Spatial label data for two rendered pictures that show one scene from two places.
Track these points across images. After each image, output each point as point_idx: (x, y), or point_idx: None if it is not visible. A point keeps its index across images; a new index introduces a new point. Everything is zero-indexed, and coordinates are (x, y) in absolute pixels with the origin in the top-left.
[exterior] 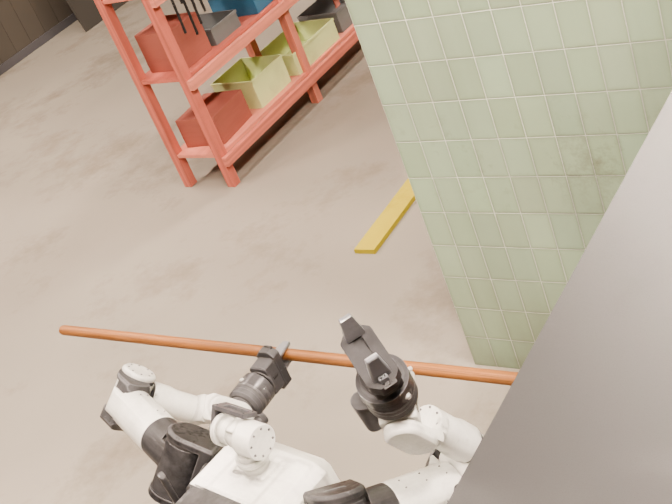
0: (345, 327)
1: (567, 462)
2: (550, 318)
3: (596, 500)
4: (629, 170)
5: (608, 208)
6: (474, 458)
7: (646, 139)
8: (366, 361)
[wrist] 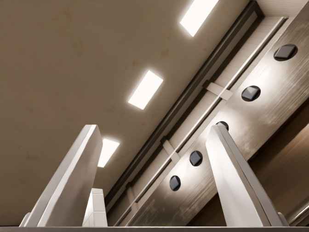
0: (90, 147)
1: None
2: (265, 54)
3: None
4: (226, 101)
5: (237, 88)
6: (297, 14)
7: (218, 111)
8: (219, 124)
